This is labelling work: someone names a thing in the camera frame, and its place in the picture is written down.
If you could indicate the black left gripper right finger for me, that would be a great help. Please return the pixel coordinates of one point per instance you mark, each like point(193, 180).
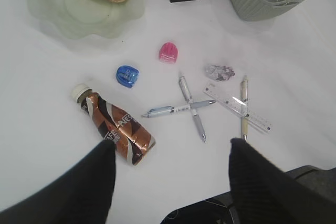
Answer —
point(262, 193)

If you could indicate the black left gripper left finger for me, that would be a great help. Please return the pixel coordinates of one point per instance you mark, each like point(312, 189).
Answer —
point(81, 195)

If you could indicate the brown coffee bottle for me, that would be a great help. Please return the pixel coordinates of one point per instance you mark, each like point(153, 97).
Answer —
point(132, 140)

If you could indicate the paper ball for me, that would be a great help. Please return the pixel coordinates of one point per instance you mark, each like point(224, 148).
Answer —
point(219, 73)

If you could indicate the grey pen lying horizontal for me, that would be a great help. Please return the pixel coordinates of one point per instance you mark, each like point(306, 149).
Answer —
point(176, 109)

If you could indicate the beige patterned pen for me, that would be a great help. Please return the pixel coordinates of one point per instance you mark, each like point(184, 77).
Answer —
point(244, 99)

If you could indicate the blue pencil sharpener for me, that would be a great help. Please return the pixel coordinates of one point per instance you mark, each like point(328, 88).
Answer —
point(127, 76)

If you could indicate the pink pencil sharpener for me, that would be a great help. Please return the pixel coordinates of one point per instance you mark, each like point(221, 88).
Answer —
point(168, 53)

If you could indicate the grey pen lying vertical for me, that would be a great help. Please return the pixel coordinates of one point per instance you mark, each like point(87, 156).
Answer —
point(188, 98)

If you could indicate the pale green wavy plate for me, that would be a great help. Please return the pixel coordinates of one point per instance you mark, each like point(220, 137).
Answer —
point(77, 19)

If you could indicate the clear plastic ruler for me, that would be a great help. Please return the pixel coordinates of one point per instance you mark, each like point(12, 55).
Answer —
point(234, 104)

